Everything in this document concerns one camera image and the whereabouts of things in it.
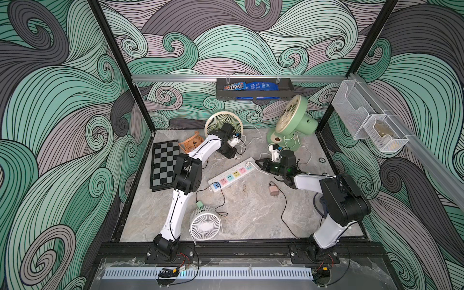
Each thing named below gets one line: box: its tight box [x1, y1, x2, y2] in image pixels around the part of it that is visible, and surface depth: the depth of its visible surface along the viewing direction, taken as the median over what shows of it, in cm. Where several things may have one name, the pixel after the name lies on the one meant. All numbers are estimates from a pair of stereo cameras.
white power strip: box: [207, 157, 257, 193], surface depth 97 cm
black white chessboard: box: [149, 139, 180, 193], surface depth 102 cm
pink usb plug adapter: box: [269, 185, 280, 198], surface depth 92 cm
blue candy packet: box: [223, 81, 280, 91], surface depth 94 cm
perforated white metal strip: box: [104, 267, 314, 278], surface depth 71 cm
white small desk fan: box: [189, 205, 222, 242], surface depth 74 cm
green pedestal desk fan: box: [267, 94, 319, 152], surface depth 94 cm
